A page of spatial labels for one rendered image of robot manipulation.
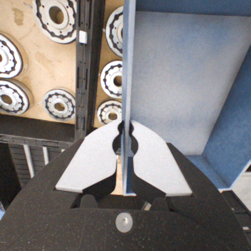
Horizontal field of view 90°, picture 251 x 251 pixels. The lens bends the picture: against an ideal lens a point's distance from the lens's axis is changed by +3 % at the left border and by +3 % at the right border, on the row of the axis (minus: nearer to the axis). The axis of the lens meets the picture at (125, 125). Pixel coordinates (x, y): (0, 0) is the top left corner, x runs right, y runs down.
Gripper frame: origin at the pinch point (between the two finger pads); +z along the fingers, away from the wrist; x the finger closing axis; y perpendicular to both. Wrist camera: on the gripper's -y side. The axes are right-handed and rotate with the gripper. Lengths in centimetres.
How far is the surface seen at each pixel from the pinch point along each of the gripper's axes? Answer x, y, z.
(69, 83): -17.0, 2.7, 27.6
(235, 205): 116, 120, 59
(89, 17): -7.8, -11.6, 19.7
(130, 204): 5, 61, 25
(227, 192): 116, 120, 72
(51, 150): -28.6, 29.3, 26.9
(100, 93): -8.0, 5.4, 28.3
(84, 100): -9.9, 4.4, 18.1
